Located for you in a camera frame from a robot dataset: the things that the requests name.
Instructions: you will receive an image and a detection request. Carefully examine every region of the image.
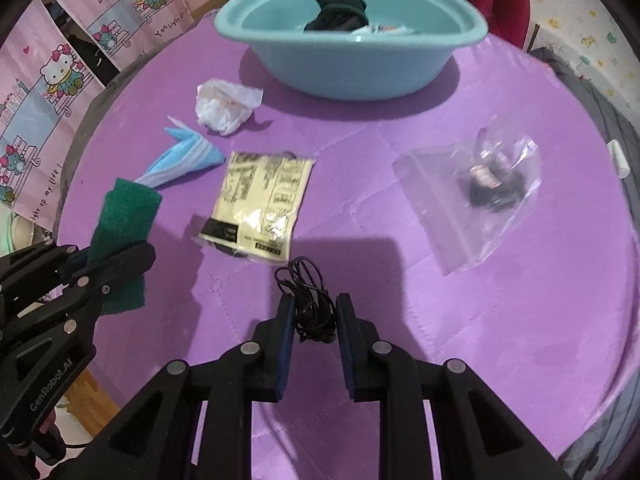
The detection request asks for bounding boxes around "beige printed packet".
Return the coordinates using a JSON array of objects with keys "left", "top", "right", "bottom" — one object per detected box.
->
[{"left": 192, "top": 151, "right": 317, "bottom": 263}]

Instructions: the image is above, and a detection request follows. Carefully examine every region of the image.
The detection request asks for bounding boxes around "black earphone cable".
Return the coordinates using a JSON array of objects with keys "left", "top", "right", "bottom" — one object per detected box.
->
[{"left": 274, "top": 256, "right": 337, "bottom": 345}]

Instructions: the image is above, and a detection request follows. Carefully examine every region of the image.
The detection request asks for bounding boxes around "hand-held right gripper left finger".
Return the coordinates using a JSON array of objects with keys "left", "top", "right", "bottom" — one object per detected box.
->
[{"left": 52, "top": 292, "right": 298, "bottom": 480}]

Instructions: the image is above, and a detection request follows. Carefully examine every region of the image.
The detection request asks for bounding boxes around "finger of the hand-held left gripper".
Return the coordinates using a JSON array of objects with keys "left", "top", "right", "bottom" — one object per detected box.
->
[
  {"left": 0, "top": 242, "right": 157, "bottom": 361},
  {"left": 0, "top": 242, "right": 88, "bottom": 306}
]

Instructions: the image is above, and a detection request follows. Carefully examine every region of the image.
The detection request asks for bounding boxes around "blue face mask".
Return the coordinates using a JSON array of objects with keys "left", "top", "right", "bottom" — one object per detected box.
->
[{"left": 132, "top": 116, "right": 224, "bottom": 188}]

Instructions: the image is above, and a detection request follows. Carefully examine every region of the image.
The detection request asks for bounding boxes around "pink cartoon curtain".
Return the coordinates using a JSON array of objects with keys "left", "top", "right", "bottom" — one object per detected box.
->
[{"left": 0, "top": 0, "right": 196, "bottom": 226}]

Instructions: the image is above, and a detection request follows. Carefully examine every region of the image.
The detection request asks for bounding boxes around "clear zip bag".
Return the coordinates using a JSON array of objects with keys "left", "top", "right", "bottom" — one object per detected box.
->
[{"left": 393, "top": 115, "right": 543, "bottom": 276}]

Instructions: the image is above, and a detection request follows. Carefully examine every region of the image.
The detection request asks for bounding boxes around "black gloves pair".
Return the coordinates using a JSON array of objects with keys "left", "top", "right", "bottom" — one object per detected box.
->
[{"left": 304, "top": 0, "right": 371, "bottom": 33}]

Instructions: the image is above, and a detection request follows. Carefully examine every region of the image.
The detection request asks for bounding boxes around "light blue plastic basin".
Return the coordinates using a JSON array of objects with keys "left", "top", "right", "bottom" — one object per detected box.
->
[{"left": 215, "top": 0, "right": 488, "bottom": 101}]

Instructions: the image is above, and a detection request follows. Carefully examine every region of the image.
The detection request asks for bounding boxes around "green scouring pad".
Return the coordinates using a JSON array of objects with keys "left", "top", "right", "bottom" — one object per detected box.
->
[{"left": 87, "top": 176, "right": 163, "bottom": 316}]

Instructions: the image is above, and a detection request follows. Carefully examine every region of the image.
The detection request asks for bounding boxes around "white plastic bag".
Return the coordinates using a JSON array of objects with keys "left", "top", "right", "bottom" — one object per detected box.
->
[{"left": 195, "top": 78, "right": 264, "bottom": 136}]

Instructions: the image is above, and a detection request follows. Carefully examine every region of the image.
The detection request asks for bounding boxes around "white orange snack packet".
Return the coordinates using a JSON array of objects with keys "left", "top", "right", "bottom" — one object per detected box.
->
[{"left": 350, "top": 24, "right": 418, "bottom": 37}]

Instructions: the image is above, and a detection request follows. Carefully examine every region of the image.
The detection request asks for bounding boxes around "red tufted sofa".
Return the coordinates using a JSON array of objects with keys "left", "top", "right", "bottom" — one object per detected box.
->
[{"left": 249, "top": 0, "right": 531, "bottom": 51}]

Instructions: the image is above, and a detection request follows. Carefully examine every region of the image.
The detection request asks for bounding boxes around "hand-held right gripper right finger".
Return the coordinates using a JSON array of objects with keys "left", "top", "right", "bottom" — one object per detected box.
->
[{"left": 335, "top": 292, "right": 573, "bottom": 480}]

